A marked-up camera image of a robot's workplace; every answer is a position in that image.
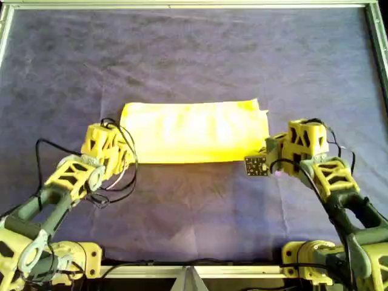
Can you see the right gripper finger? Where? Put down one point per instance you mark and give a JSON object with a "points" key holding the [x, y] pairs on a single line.
{"points": [[262, 151]]}

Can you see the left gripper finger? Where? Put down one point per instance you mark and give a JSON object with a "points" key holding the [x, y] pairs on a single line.
{"points": [[126, 153]]}

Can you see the right gripper body yellow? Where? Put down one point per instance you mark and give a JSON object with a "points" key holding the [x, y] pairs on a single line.
{"points": [[306, 136]]}

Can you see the left gripper body yellow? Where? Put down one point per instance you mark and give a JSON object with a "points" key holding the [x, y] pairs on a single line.
{"points": [[100, 141]]}

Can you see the yellow microfibre cloth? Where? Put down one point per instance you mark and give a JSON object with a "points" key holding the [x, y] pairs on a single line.
{"points": [[194, 133]]}

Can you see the left robot arm yellow grey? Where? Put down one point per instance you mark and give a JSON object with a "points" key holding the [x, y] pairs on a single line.
{"points": [[66, 175]]}

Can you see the right robot arm yellow grey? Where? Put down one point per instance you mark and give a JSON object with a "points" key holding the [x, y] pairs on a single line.
{"points": [[333, 179]]}

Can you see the round purple sticker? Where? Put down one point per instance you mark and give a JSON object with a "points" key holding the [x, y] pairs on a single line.
{"points": [[278, 173]]}

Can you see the purple nonwoven table cover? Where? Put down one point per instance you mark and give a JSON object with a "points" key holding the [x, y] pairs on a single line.
{"points": [[194, 212]]}

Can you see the right arm base mount yellow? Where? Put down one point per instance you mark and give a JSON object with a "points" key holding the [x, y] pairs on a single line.
{"points": [[291, 257]]}

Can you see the left arm base mount yellow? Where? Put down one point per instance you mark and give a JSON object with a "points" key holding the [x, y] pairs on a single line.
{"points": [[91, 257]]}

